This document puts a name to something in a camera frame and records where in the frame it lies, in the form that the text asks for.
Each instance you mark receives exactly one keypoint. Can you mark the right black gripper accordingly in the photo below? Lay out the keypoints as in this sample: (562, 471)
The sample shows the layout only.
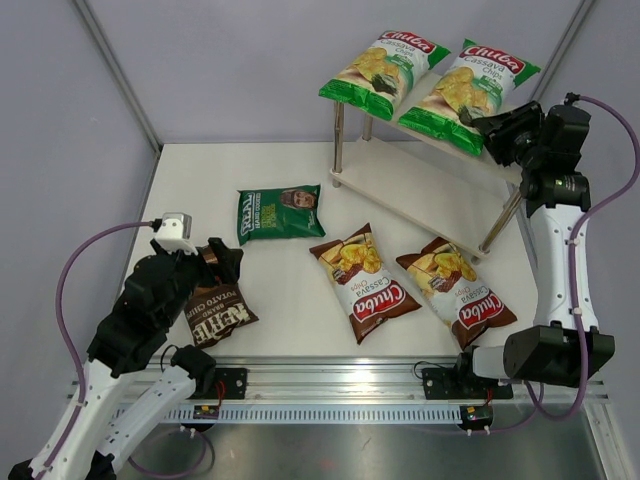
(500, 128)

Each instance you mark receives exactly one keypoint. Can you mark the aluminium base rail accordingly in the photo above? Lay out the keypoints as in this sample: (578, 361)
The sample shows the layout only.
(299, 380)

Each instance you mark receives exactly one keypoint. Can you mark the white slotted cable duct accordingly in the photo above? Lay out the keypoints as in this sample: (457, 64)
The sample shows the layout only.
(438, 414)

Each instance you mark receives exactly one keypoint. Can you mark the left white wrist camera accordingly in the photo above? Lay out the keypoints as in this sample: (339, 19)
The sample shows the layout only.
(172, 233)

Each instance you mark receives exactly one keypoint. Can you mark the brown chuba chips bag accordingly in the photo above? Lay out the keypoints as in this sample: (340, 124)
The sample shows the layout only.
(366, 290)
(455, 292)

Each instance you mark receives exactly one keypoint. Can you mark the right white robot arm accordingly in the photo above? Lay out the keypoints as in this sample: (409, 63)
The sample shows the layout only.
(564, 346)

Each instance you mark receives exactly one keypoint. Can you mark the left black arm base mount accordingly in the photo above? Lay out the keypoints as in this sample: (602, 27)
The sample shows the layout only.
(230, 383)

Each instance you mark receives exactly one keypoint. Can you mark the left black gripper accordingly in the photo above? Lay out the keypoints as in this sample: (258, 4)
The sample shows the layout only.
(228, 268)

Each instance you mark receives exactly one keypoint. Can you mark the green Chuba cassava chips bag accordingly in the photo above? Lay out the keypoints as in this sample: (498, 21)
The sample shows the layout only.
(378, 80)

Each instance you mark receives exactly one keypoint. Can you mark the brown Chuba chips bag centre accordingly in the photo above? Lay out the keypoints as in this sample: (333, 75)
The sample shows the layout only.
(366, 290)

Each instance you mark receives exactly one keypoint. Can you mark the brown Kettle sea salt bag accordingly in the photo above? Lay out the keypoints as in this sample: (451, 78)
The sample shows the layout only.
(214, 312)

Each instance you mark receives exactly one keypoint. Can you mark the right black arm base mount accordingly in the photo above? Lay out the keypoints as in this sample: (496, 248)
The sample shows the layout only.
(442, 384)

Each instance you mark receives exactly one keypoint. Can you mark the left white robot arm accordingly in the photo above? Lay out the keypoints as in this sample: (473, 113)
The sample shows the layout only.
(90, 442)

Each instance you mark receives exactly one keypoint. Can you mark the dark green Real chips bag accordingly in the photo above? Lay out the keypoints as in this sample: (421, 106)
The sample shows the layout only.
(279, 213)

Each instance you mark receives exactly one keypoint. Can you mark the brown Chuba chips bag right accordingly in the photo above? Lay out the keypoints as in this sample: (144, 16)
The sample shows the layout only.
(455, 292)

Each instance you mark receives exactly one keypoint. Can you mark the white two-tier shelf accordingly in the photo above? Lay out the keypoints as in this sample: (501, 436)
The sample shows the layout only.
(468, 200)

